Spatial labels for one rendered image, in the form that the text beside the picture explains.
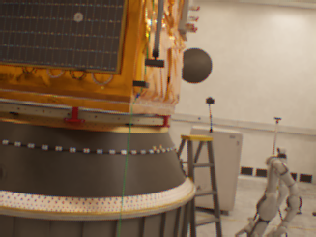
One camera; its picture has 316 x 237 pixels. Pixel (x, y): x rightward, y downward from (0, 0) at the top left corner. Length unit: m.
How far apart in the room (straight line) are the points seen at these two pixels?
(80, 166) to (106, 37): 0.76
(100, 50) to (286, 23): 9.09
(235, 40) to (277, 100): 2.19
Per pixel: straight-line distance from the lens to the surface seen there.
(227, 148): 5.91
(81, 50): 1.76
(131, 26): 1.74
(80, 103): 1.78
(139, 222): 2.08
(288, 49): 10.34
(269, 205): 3.11
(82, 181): 1.93
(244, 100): 9.93
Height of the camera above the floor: 1.78
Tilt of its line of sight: 2 degrees down
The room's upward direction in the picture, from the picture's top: 6 degrees clockwise
